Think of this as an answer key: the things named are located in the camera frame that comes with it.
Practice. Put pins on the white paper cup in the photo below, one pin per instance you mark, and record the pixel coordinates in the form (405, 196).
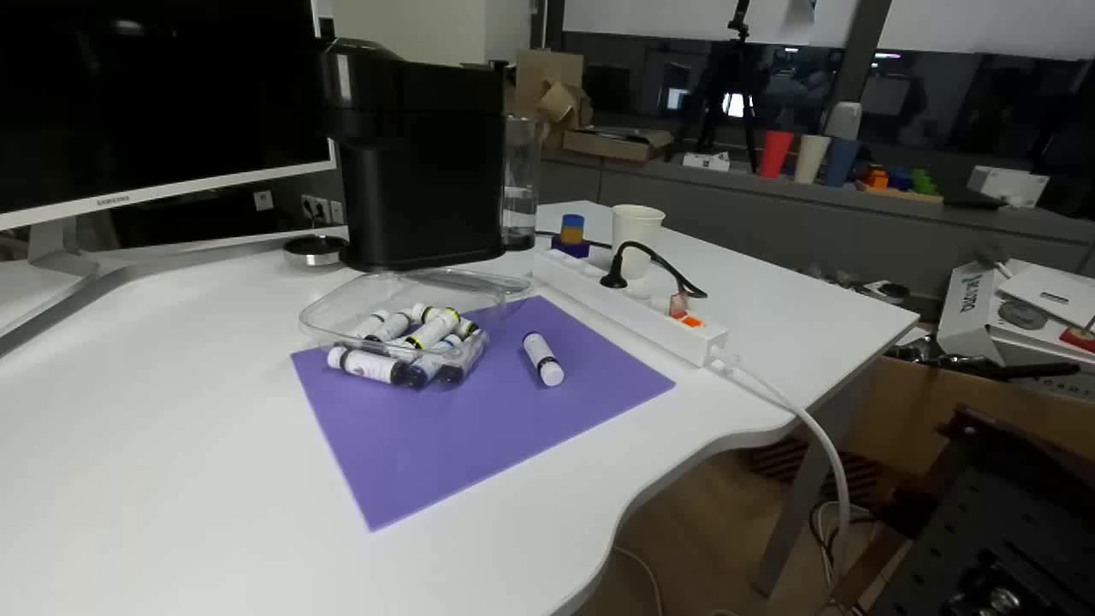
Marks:
(637, 227)

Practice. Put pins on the white tube with dark cap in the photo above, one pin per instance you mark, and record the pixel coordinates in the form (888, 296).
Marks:
(543, 361)

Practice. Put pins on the white printed carton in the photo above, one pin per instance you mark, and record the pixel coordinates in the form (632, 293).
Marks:
(1005, 314)

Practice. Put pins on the white framed monitor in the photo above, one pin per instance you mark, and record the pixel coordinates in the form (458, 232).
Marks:
(148, 89)

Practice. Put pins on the black round disc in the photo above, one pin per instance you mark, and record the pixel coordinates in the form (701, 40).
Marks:
(311, 248)

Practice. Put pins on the black tripod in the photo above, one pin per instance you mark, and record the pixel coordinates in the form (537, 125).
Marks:
(738, 79)

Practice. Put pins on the red cup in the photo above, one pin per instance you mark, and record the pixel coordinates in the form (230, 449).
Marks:
(775, 156)

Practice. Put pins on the brown cardboard box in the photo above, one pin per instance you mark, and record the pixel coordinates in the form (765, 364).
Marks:
(548, 87)

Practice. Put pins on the white tube with blue cap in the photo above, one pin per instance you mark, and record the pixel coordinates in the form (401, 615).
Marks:
(426, 372)

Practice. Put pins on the beige cup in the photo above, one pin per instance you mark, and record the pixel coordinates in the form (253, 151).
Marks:
(811, 159)

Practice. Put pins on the white tube with grey cap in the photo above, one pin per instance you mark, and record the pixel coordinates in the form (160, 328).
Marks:
(467, 350)

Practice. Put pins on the blue cup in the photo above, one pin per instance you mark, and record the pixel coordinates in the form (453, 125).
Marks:
(842, 164)

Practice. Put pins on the small white box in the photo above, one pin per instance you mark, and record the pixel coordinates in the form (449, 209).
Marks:
(1007, 186)

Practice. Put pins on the white tube with dark ends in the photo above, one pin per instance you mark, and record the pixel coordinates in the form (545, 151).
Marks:
(364, 364)

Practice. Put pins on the purple mat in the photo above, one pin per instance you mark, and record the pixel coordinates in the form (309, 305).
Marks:
(490, 434)

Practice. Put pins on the small white tube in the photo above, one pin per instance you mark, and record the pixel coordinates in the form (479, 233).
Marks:
(396, 323)

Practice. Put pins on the white wall socket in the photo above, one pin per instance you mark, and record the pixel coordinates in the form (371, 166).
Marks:
(321, 209)

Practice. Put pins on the clear drinking glass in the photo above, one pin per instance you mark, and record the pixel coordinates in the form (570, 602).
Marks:
(519, 173)

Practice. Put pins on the black coffee machine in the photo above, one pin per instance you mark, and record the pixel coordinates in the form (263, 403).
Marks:
(421, 159)

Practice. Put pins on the white cabinet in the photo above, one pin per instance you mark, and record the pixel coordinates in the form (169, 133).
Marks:
(431, 21)

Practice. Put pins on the black perforated board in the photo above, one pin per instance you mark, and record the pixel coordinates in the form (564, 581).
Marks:
(1005, 550)

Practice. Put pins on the white power strip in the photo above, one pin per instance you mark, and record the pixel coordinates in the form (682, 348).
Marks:
(637, 316)

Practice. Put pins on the green toy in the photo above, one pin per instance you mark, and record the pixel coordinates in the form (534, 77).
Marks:
(925, 180)

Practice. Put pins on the white tube yellow-green bands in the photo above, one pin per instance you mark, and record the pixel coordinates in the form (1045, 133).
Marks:
(431, 330)

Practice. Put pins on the orange toy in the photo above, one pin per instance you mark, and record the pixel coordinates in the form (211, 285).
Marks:
(874, 180)

